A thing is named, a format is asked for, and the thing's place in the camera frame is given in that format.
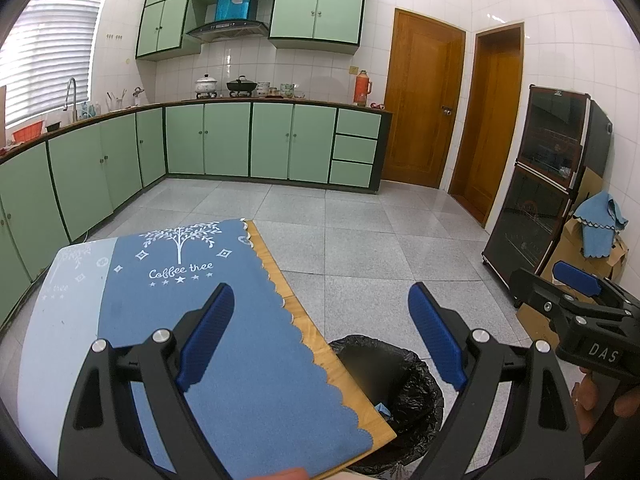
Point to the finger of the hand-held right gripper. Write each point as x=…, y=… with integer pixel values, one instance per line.
x=537, y=292
x=580, y=276

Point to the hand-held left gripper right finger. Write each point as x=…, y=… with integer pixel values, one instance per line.
x=435, y=335

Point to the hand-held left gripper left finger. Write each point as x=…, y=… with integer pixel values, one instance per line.
x=207, y=335

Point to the trash bin with black bag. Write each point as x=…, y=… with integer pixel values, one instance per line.
x=400, y=385

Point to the person's right hand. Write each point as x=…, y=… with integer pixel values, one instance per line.
x=584, y=400

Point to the person's left hand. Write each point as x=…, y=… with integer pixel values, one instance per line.
x=285, y=475

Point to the brown cardboard boxes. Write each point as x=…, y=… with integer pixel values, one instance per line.
x=565, y=255

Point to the blue cloth with scalloped edge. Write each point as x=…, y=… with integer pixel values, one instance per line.
x=597, y=225

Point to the dark blue printed tablecloth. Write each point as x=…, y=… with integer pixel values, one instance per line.
x=260, y=370

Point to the small blue wrapper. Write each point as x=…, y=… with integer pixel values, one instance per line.
x=383, y=410

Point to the black glass disinfection cabinet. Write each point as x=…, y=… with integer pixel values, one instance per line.
x=540, y=180

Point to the wooden table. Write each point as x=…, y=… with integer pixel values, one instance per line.
x=330, y=375

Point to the light blue tablecloth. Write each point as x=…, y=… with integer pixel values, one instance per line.
x=65, y=320

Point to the plain wooden door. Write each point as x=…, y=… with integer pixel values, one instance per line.
x=492, y=125

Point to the green lower kitchen cabinets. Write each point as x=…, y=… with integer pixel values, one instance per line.
x=210, y=140

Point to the white cooking pot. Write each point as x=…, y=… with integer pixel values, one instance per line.
x=206, y=86

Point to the utensil holder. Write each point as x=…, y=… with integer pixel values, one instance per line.
x=115, y=101

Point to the black wok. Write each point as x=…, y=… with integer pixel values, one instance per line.
x=242, y=86

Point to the red thermos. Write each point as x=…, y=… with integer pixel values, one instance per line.
x=362, y=90

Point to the red plastic basin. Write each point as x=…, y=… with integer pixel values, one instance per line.
x=27, y=133

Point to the metal kitchen faucet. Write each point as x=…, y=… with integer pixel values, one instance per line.
x=71, y=97

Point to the range hood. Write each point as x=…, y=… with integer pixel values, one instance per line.
x=227, y=30

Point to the white window blinds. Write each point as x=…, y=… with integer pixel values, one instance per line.
x=50, y=50

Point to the green upper wall cabinets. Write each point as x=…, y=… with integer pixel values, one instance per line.
x=315, y=10

